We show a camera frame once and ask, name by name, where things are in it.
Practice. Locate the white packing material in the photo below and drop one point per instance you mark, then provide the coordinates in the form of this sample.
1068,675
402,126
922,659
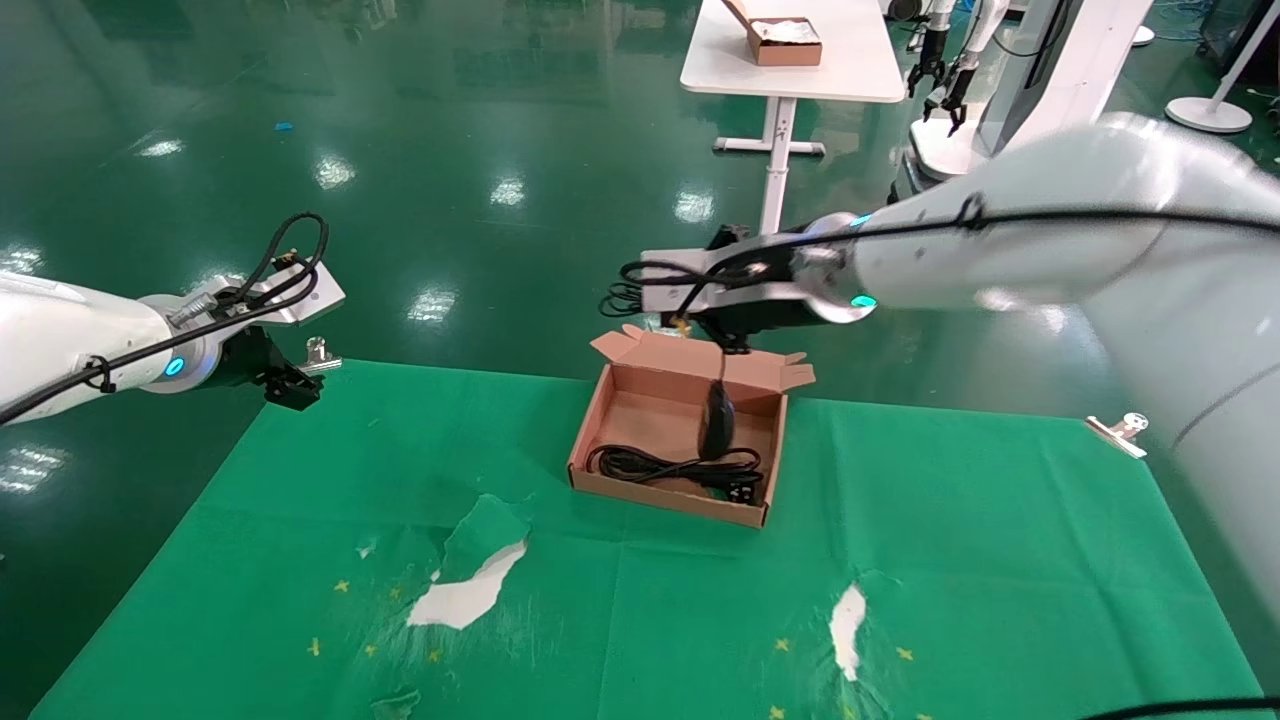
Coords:
785,31

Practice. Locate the white desk with metal leg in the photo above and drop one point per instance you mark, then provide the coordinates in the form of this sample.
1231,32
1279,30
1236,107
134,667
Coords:
800,70

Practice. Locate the black background robot gripper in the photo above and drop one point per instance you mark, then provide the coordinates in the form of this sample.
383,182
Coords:
952,95
927,70

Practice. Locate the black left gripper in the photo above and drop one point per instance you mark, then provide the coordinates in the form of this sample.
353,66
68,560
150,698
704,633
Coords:
245,360

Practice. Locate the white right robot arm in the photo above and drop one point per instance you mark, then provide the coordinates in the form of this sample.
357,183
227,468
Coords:
1050,230

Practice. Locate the white floor fan stand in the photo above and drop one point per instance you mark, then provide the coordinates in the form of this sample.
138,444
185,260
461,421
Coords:
1208,115

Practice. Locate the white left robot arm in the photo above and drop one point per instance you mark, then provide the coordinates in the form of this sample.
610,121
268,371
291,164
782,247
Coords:
70,335

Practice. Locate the dark cabinet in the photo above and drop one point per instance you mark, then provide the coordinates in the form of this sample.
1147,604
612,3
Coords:
1235,30

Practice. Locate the small brown box with flap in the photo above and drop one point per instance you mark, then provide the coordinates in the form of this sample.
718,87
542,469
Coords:
785,52

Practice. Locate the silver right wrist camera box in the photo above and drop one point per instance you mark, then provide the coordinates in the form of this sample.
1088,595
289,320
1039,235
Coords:
665,298

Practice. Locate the silver binder clip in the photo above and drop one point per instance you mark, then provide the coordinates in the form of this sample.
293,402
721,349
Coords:
1120,432
318,352

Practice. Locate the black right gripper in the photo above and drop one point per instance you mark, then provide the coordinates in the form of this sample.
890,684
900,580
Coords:
770,315

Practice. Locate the white wheeled background robot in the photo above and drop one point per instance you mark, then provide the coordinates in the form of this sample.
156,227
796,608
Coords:
1040,60

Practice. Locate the green table cloth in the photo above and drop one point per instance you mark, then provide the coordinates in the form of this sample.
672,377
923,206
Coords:
650,620

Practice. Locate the open brown cardboard box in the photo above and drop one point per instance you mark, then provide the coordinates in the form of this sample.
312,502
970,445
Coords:
640,410

